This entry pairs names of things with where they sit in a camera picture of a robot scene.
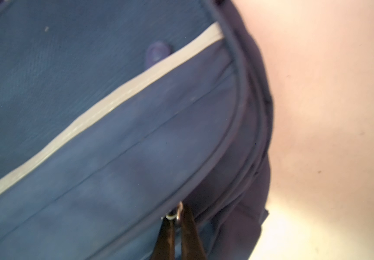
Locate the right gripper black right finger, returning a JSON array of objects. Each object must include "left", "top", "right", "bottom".
[{"left": 180, "top": 204, "right": 207, "bottom": 260}]

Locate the navy blue backpack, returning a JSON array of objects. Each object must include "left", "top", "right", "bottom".
[{"left": 0, "top": 1, "right": 273, "bottom": 260}]

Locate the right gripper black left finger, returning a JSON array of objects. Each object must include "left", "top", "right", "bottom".
[{"left": 150, "top": 218, "right": 176, "bottom": 260}]

